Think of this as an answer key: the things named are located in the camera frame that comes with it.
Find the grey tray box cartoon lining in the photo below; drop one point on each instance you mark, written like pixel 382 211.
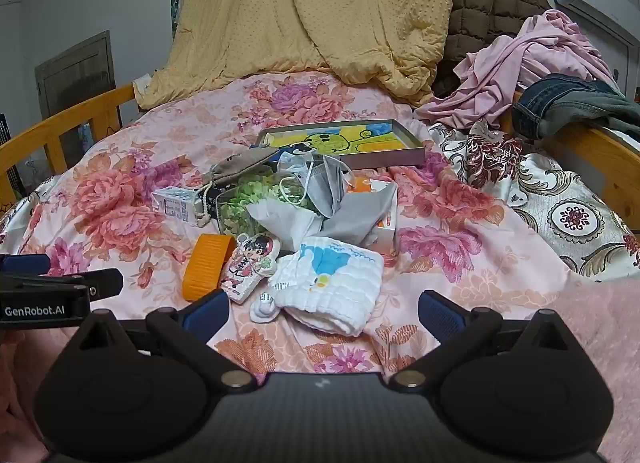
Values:
pixel 380 157

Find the green patterned wall poster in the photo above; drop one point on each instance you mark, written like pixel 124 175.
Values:
pixel 176 8

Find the black plastic crate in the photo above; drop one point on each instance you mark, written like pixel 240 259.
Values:
pixel 7 163

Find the white milk carton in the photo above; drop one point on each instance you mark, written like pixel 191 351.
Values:
pixel 175 205

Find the white towel blue print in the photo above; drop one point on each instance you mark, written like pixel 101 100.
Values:
pixel 330 293

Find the bag of green pieces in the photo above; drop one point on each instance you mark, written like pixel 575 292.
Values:
pixel 240 203

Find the wooden bed frame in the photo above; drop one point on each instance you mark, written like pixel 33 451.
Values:
pixel 75 116

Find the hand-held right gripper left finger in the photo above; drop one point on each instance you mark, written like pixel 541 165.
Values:
pixel 207 315

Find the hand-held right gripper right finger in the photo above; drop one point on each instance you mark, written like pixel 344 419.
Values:
pixel 441 315

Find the small white sock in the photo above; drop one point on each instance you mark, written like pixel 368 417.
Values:
pixel 262 310

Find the white gold brocade cloth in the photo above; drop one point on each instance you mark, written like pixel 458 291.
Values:
pixel 575 218

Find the cartoon figure plush pillow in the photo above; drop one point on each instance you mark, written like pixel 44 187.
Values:
pixel 245 268

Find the grey cloth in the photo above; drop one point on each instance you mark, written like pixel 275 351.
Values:
pixel 360 213

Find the orange white cardboard box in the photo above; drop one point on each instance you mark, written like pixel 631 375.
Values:
pixel 387 235

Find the blue jeans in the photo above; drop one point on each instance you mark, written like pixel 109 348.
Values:
pixel 560 103

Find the grey face mask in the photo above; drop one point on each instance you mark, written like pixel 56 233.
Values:
pixel 325 188

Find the pink garment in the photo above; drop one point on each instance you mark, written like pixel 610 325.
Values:
pixel 500 73

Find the pink floral bedsheet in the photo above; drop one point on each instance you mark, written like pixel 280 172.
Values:
pixel 150 168

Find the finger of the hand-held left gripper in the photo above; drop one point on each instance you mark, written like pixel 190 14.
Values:
pixel 100 283
pixel 25 263

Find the pink fuzzy blanket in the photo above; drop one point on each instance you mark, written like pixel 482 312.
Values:
pixel 610 323

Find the grey wall door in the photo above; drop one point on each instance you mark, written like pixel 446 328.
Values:
pixel 75 73

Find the yellow quilt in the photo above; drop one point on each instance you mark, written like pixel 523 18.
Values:
pixel 325 18

